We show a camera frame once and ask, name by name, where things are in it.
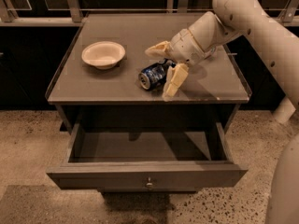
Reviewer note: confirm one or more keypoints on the blue pepsi can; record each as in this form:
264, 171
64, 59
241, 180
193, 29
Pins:
155, 74

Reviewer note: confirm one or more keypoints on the metal railing frame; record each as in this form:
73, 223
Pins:
73, 11

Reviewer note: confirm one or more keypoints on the open grey top drawer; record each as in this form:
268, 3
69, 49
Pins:
119, 159

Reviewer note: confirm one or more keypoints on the metal drawer knob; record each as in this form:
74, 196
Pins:
149, 183

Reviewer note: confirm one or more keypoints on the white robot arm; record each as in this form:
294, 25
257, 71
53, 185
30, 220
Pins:
278, 48

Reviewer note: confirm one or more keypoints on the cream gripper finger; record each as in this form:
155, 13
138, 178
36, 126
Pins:
174, 79
159, 50

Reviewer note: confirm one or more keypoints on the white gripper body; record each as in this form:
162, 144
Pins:
184, 47

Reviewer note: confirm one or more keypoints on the white paper bowl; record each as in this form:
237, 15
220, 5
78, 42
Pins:
103, 55

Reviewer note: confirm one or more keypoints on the grey cabinet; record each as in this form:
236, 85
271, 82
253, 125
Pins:
215, 80

